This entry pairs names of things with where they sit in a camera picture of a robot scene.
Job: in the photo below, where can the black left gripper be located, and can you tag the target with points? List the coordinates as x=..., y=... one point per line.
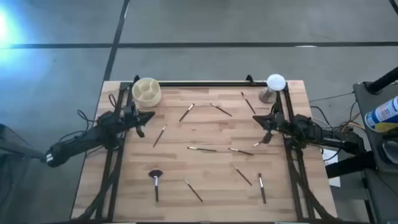
x=130, y=116

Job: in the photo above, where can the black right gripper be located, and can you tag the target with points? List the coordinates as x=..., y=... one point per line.
x=277, y=121

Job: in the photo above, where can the thick silver-ferrule makeup brush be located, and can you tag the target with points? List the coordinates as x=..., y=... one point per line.
x=262, y=188

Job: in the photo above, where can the black fan makeup brush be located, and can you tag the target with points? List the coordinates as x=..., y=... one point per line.
x=156, y=189

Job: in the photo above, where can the dark blue pen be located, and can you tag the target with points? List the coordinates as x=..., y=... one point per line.
x=193, y=190

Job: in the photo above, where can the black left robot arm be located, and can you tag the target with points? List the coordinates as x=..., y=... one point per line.
x=77, y=141

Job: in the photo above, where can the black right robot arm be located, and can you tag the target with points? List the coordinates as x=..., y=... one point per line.
x=303, y=127

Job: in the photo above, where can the cream round divided container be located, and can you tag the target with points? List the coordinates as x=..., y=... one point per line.
x=146, y=93

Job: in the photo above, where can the white mushroom lamp metal base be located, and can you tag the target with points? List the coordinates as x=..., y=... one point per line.
x=276, y=82

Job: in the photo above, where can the white blue labelled canister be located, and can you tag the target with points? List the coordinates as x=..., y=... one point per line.
x=384, y=112

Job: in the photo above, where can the black cylindrical pole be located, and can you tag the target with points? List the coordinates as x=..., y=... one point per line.
x=384, y=81

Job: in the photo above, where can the grey round bowl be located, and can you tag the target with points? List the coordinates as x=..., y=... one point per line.
x=391, y=152

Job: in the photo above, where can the grey side cart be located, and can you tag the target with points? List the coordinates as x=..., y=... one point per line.
x=373, y=193

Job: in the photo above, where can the dark grey stand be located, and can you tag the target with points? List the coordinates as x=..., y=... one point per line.
x=12, y=149

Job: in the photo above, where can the black aluminium table frame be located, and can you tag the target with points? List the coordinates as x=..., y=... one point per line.
x=202, y=84

